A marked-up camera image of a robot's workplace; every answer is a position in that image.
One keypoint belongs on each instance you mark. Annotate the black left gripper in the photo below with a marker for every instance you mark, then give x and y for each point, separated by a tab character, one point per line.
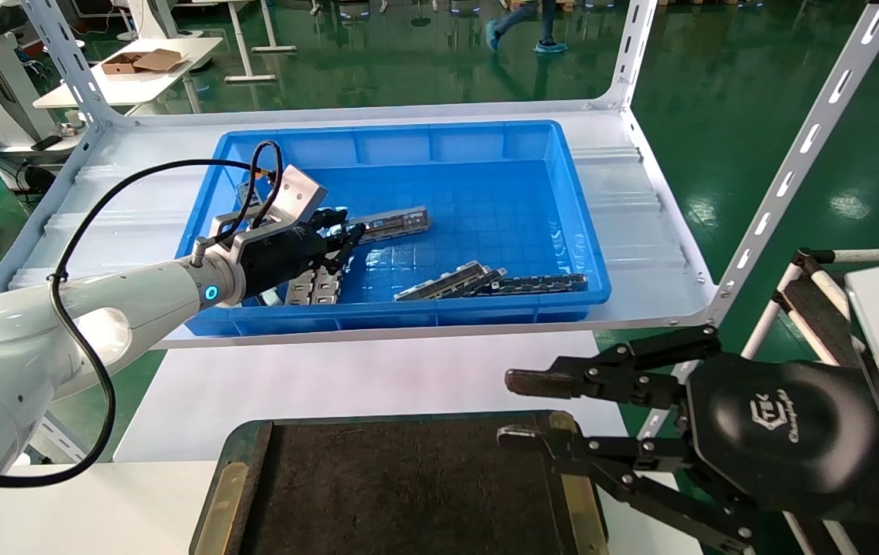
281	258

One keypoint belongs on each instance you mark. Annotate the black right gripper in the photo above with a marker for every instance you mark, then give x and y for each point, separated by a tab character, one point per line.
779	432

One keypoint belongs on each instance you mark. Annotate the silver metal bracket part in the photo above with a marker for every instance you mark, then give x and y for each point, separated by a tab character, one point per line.
393	223

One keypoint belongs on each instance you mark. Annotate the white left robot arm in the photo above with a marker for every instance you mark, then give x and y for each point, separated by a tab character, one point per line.
62	324

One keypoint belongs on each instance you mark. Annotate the black tray container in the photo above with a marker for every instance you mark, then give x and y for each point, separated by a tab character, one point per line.
409	493

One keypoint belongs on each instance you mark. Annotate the blue plastic bin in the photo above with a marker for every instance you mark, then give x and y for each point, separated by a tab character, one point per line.
501	208

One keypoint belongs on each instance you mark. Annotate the white metal shelf rack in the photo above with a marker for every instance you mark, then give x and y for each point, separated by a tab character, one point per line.
640	231

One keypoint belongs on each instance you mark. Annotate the white work table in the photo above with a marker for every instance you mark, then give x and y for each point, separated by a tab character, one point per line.
139	85

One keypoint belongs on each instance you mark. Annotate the open flat cardboard box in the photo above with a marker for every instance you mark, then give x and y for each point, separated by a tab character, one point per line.
143	60

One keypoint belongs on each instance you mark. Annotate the walking person blue shoe covers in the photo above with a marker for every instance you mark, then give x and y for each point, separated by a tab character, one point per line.
543	27

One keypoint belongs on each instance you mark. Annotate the black phone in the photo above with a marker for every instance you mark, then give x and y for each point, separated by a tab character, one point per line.
46	142

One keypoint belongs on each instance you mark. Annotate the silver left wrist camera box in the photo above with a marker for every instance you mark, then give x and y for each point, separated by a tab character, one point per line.
297	196

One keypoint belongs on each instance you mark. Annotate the short metal bracket part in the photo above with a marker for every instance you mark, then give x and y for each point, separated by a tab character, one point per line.
301	289
328	285

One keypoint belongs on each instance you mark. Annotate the long metal bracket part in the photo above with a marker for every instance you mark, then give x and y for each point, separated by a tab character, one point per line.
443	281
540	284

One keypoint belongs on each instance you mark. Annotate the white desk frame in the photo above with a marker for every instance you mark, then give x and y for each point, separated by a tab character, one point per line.
258	50

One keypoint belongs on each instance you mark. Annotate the tube frame cart black shelves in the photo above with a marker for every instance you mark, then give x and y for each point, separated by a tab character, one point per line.
817	308

